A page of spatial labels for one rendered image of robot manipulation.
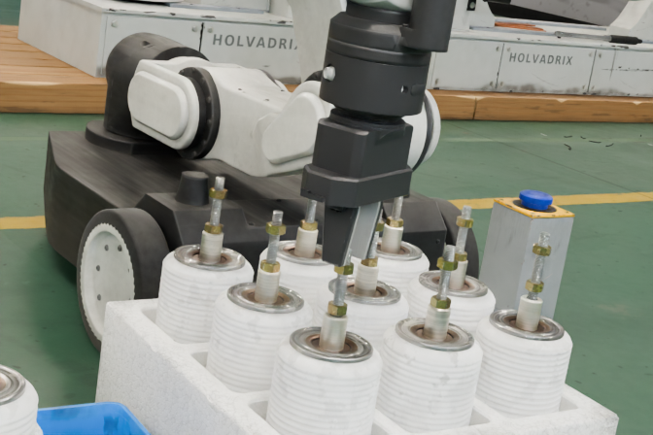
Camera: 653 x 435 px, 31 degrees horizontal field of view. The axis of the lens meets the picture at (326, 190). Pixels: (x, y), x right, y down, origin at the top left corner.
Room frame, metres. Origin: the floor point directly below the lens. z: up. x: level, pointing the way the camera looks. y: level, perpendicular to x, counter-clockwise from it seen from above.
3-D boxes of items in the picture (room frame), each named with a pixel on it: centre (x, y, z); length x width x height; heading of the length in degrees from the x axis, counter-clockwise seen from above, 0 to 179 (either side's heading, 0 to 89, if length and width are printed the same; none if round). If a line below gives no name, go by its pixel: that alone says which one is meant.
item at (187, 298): (1.19, 0.11, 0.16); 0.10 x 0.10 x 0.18
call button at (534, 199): (1.39, -0.25, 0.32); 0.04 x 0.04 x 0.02
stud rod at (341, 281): (1.00, -0.03, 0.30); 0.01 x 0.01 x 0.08
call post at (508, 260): (1.39, -0.25, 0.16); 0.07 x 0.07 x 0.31; 35
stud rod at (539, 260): (1.14, -0.22, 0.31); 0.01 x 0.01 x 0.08
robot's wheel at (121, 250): (1.50, 0.25, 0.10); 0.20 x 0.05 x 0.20; 37
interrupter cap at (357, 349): (1.00, -0.03, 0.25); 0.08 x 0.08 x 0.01
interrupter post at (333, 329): (1.00, -0.03, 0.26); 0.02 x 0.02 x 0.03
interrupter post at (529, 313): (1.14, -0.22, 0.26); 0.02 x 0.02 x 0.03
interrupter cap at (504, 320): (1.14, -0.22, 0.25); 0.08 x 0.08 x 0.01
